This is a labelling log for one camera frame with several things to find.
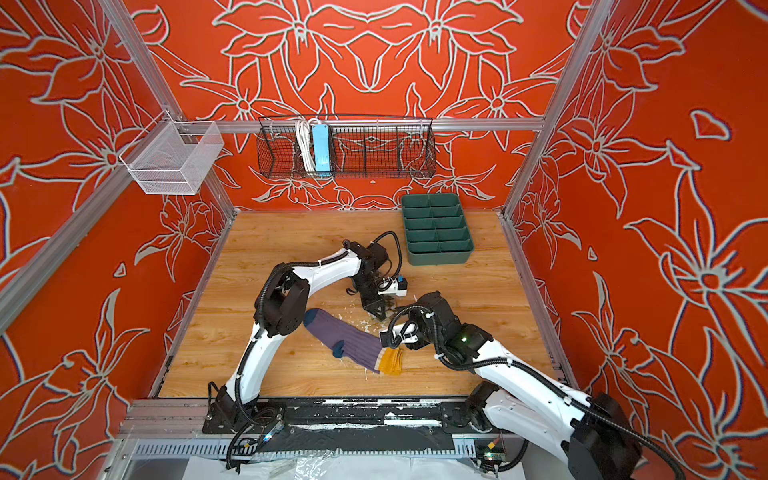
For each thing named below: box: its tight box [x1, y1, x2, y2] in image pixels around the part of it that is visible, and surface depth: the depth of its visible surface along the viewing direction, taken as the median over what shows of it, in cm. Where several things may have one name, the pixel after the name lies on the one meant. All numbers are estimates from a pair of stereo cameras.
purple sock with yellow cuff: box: [303, 308, 404, 376], surface depth 85 cm
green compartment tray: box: [401, 192, 474, 266], surface depth 109 cm
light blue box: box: [312, 124, 331, 177], surface depth 92 cm
